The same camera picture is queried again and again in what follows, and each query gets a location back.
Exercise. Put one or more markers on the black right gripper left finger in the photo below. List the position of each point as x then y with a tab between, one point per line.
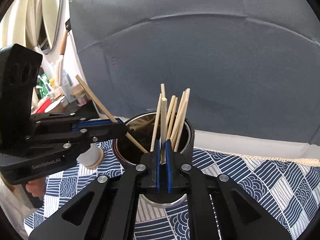
106	208

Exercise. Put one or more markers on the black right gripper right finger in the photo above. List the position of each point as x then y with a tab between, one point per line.
218	207

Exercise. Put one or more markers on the wooden chopstick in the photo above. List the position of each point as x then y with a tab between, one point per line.
163	128
107	112

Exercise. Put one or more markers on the person's left hand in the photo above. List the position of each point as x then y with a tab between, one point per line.
37	187

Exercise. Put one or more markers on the red ribbed container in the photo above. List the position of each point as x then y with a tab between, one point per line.
42	105

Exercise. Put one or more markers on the wooden pot coaster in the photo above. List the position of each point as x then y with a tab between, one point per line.
99	160

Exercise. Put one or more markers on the blue white patterned tablecloth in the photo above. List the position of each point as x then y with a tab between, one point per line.
163	228

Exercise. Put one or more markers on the white cactus pot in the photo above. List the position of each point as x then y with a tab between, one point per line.
90	156

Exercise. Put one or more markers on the glass candle jar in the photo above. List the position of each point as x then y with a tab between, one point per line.
79	94

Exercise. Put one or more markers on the white bottle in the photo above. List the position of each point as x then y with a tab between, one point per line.
66	87

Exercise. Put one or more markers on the black cylindrical utensil holder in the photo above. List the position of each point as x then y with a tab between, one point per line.
141	128

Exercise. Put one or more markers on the chopstick in holder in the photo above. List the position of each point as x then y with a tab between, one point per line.
155	126
163	90
172	107
183	113
177	120

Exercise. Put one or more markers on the beige curtain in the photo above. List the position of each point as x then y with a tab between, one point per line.
35	24

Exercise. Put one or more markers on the grey sofa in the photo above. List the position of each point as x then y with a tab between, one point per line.
252	65

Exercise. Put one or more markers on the wooden handled brush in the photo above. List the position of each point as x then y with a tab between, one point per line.
62	53

